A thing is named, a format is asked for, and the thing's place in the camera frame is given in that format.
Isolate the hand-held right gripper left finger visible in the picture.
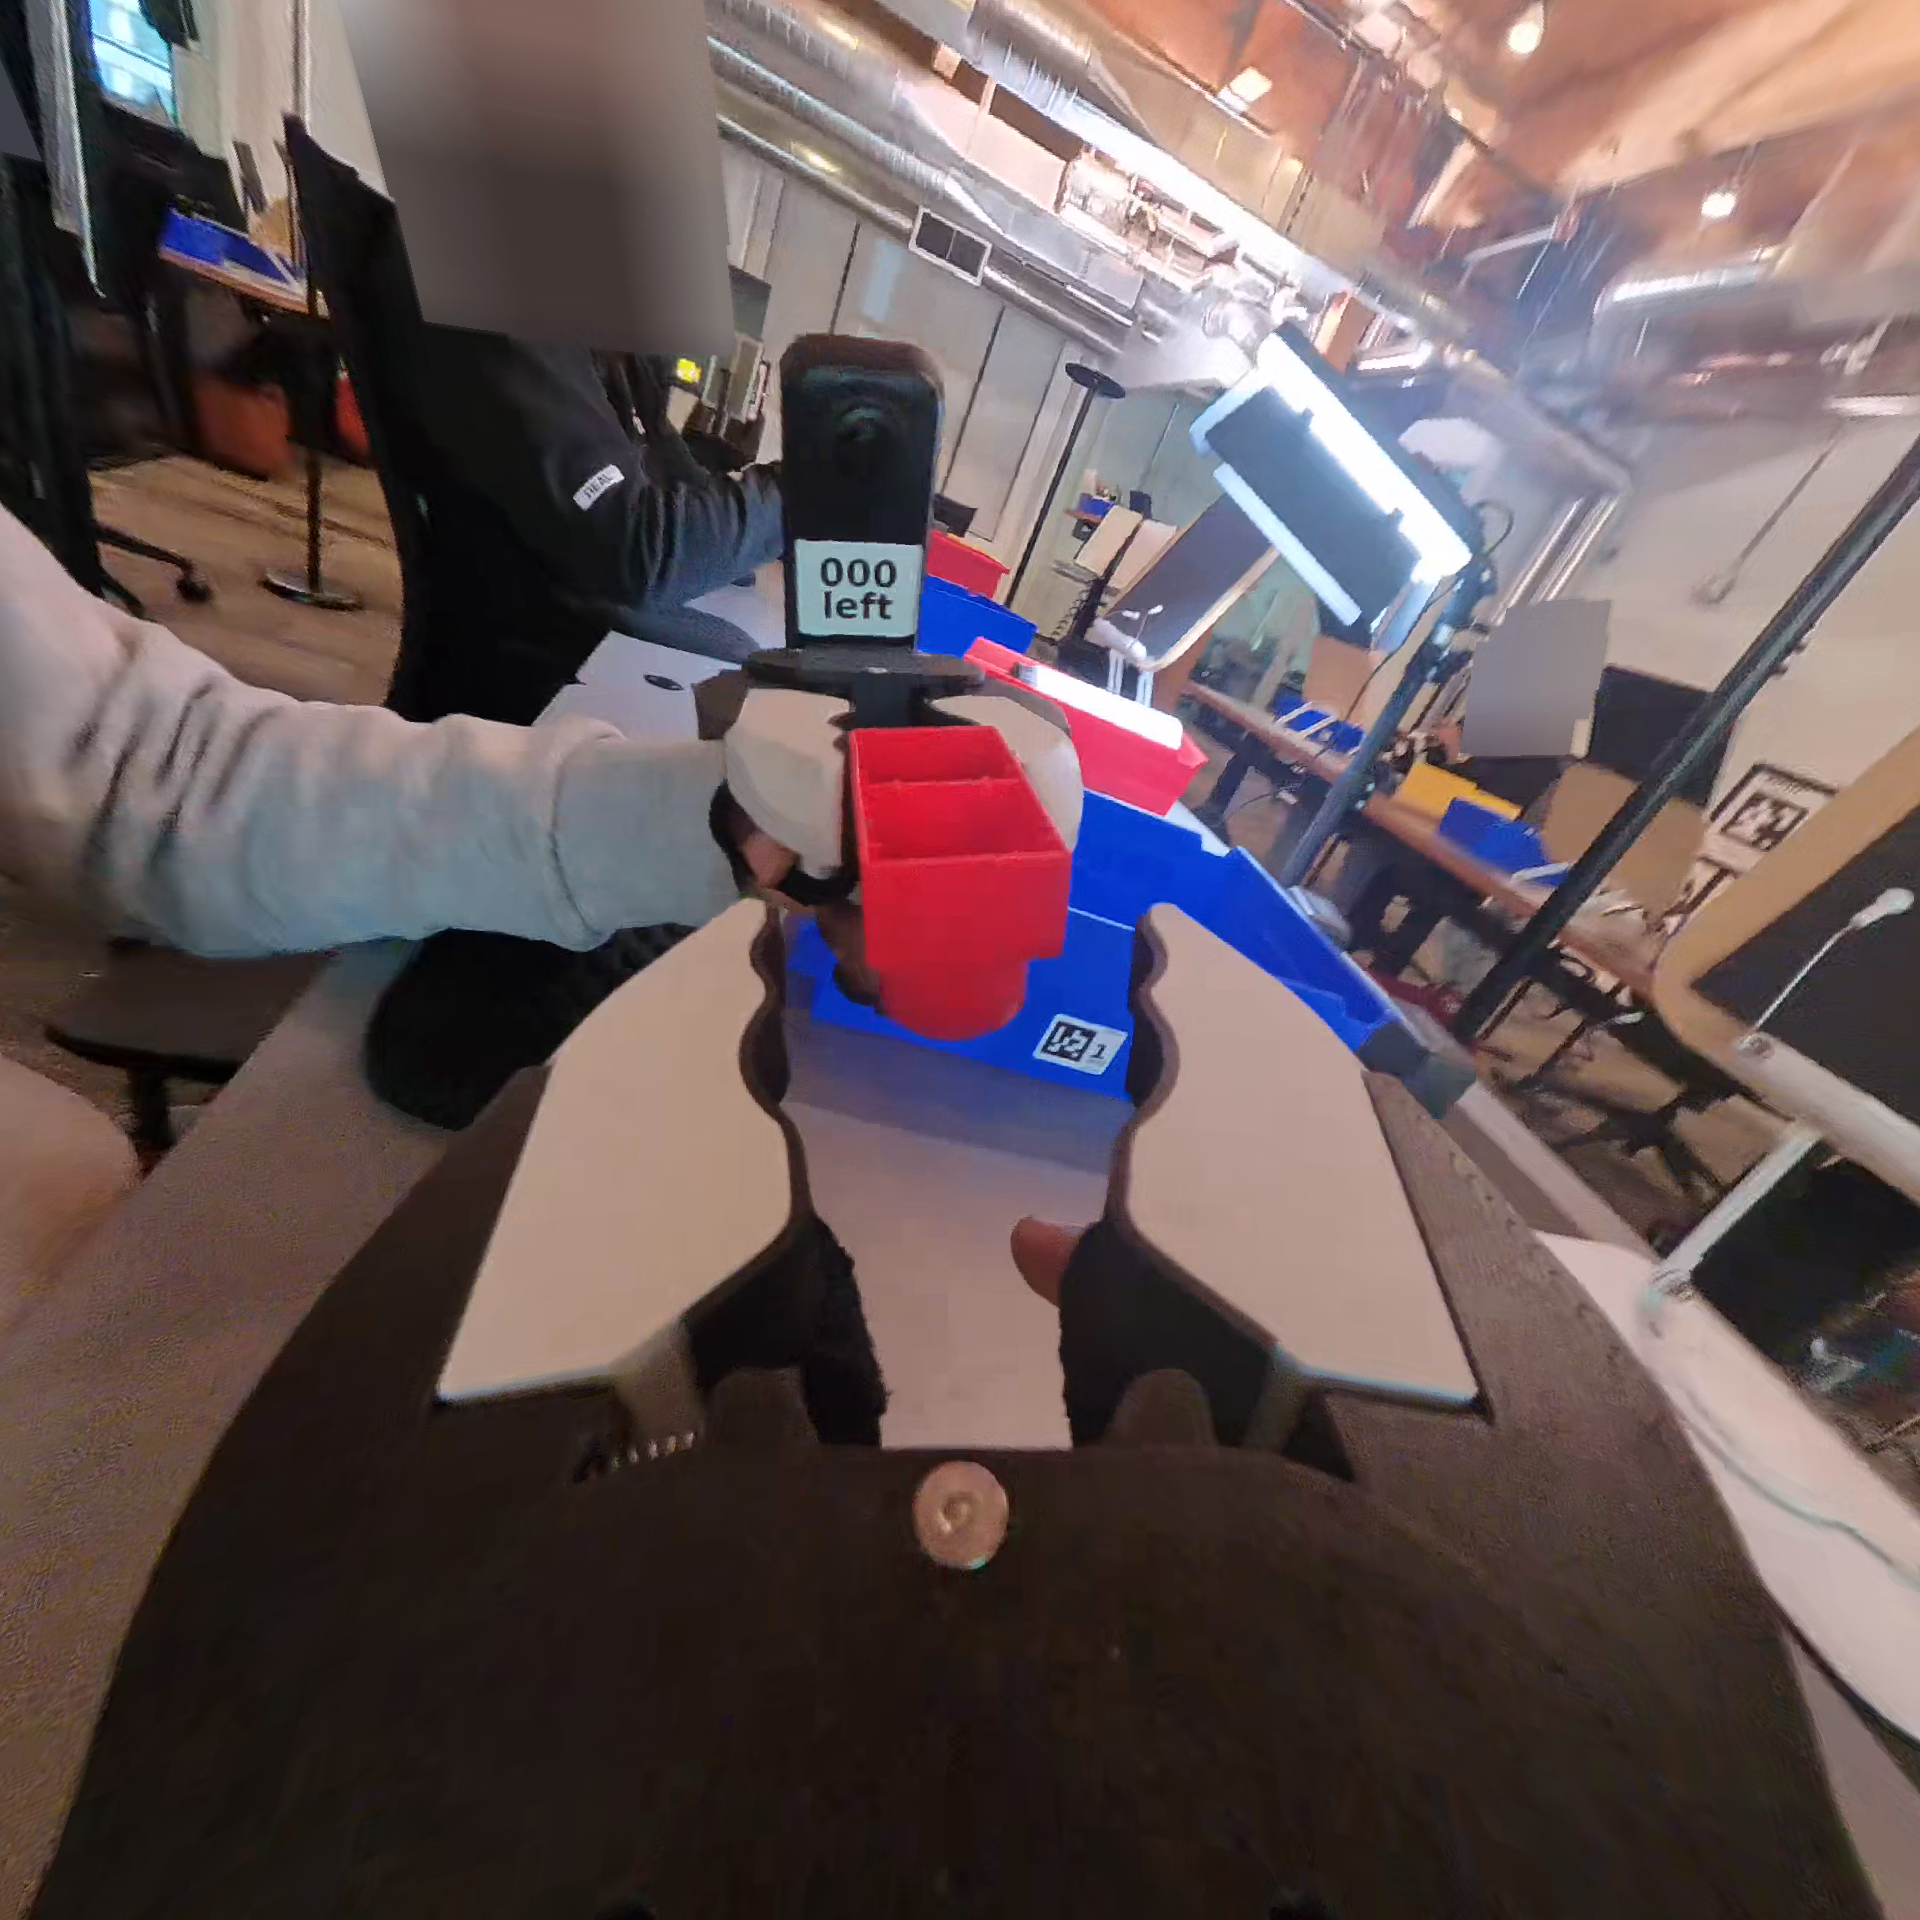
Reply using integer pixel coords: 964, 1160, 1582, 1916
433, 897, 812, 1445

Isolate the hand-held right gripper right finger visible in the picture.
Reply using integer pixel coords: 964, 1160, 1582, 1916
1106, 901, 1482, 1449

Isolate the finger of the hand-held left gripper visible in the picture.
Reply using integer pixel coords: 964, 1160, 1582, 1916
976, 697, 1085, 853
725, 694, 853, 883

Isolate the red plastic bin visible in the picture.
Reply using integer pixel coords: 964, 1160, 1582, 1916
966, 637, 1209, 816

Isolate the red plug adapter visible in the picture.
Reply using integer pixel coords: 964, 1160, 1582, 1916
847, 724, 1074, 1040

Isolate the blue plastic bin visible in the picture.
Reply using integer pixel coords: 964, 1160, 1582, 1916
786, 786, 1413, 1107

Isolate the person's left forearm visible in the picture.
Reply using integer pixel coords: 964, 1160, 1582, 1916
0, 509, 741, 963

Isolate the medium blue storage bin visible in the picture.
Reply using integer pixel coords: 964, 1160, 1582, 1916
913, 577, 1037, 656

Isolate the small grey box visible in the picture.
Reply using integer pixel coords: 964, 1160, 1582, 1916
1365, 1027, 1479, 1120

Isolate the black perforated armrest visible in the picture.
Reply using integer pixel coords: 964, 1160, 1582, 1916
368, 922, 693, 1130

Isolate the black floor lamp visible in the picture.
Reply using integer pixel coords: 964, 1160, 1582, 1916
1005, 363, 1127, 605

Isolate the slanted black panel board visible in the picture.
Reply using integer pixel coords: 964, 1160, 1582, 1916
1110, 497, 1277, 673

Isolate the black light stand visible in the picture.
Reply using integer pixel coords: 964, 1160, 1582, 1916
1281, 563, 1501, 888

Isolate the LED light panel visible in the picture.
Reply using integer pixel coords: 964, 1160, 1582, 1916
1190, 329, 1479, 633

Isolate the small blue storage bin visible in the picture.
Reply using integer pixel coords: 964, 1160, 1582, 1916
1439, 802, 1560, 876

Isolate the black white marker tag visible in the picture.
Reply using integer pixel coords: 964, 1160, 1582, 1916
1709, 765, 1836, 873

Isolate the silver ceiling duct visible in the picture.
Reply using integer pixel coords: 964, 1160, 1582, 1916
703, 0, 1277, 349

